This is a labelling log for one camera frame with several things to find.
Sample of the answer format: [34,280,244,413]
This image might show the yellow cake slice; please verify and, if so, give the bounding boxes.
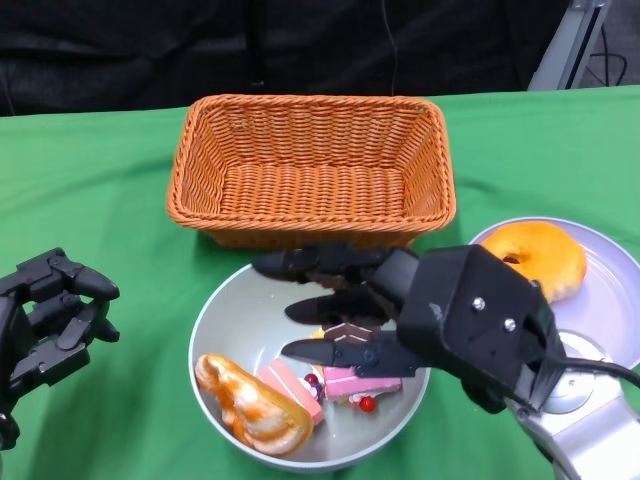
[303,327,329,401]

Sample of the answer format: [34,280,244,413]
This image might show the green tablecloth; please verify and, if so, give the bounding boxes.
[0,84,640,480]

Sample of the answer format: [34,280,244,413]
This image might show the orange ring donut bread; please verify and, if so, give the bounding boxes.
[480,222,588,304]

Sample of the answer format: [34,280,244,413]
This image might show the orange white twisted bread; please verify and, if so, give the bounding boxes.
[194,352,315,457]

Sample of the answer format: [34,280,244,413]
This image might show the magenta pink cake slice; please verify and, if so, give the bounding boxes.
[322,367,404,414]

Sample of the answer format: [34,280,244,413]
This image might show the orange wicker basket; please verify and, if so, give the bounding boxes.
[166,93,457,251]

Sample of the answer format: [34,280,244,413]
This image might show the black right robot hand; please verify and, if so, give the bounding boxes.
[251,242,436,379]

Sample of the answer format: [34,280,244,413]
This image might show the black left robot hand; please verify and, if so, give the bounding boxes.
[0,247,121,451]

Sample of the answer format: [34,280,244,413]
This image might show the grey-green round bowl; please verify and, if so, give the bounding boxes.
[188,262,432,474]

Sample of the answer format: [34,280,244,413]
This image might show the lilac round plate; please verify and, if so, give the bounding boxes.
[467,216,640,374]

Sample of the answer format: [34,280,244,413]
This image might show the salmon pink cake slice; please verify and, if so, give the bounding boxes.
[257,358,325,429]

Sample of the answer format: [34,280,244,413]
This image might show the black camera cable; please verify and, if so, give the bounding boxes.
[519,349,640,411]

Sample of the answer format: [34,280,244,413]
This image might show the grey metal frame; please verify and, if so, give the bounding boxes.
[528,0,614,91]

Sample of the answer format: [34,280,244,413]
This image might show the black looped floor cables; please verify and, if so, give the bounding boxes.
[588,24,629,84]

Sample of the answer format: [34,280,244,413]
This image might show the black backdrop curtain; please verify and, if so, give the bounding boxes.
[0,0,571,116]

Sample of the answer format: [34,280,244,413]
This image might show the chocolate brown cake slice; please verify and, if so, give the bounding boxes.
[322,322,384,346]

